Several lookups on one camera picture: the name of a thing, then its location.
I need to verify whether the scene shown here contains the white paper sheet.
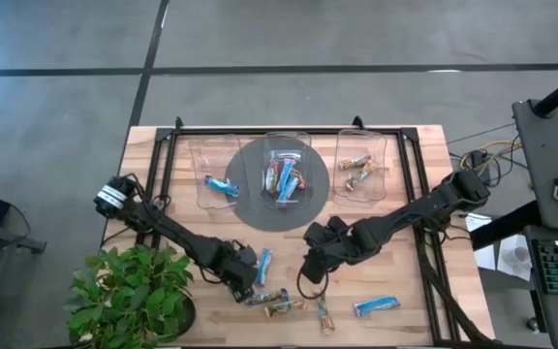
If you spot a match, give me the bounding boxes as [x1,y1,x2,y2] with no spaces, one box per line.
[464,211,499,272]

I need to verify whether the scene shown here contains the clear plastic tray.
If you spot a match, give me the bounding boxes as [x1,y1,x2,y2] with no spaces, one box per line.
[190,134,246,211]
[332,128,388,204]
[261,131,315,210]

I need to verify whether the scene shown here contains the white cup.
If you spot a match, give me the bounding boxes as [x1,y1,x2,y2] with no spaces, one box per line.
[509,244,532,267]

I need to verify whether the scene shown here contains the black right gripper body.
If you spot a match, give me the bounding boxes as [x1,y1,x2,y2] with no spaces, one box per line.
[301,215,358,266]

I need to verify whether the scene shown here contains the multicolour granola bar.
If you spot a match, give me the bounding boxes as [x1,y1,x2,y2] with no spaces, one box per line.
[245,288,291,307]

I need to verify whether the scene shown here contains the black cable loop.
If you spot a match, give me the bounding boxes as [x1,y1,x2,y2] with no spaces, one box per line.
[295,268,330,301]

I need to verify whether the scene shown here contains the red green granola bar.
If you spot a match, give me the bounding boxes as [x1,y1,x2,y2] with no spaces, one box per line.
[264,161,281,194]

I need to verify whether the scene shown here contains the black power adapter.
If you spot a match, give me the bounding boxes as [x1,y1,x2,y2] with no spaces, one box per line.
[467,149,492,172]

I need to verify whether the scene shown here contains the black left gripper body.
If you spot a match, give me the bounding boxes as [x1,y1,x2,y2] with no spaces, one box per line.
[219,238,261,293]

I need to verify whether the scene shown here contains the black metal table frame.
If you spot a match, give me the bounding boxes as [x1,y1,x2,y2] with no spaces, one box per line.
[136,114,469,346]

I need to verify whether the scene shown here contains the black cable bundle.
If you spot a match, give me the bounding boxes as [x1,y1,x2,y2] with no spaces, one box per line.
[418,231,501,348]

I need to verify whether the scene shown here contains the black plant pot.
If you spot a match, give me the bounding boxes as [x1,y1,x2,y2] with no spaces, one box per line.
[160,294,199,343]

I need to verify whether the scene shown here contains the yellow cable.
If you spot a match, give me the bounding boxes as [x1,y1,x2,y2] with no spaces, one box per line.
[459,139,523,170]

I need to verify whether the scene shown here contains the green potted plant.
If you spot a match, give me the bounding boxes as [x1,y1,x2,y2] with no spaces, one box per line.
[62,243,196,349]

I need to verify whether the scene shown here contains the round grey mat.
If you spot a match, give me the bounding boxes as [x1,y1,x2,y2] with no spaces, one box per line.
[224,136,331,233]

